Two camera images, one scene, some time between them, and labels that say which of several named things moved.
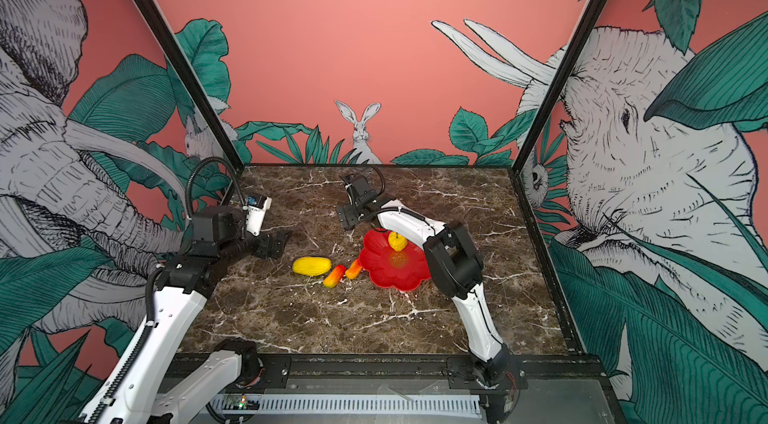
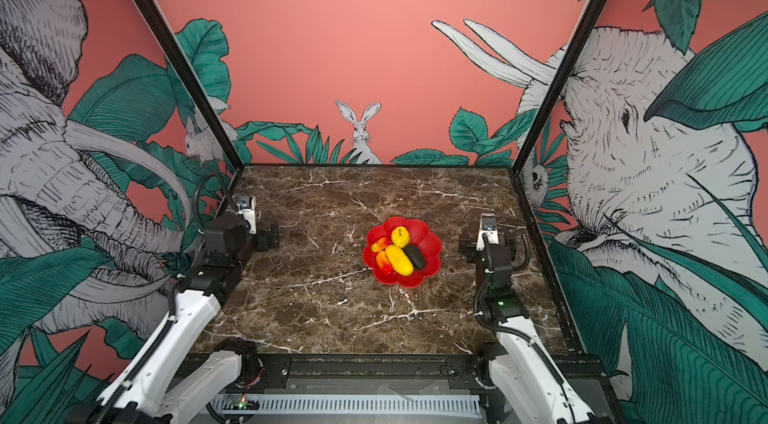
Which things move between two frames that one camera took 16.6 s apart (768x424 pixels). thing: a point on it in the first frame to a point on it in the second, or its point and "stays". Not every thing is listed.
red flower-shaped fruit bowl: [387, 268] stays
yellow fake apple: [396, 241] stays
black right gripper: [351, 217] to [470, 247]
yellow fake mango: [311, 265] to [399, 260]
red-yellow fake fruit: [334, 276] to [384, 262]
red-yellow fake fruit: [353, 270] to [379, 245]
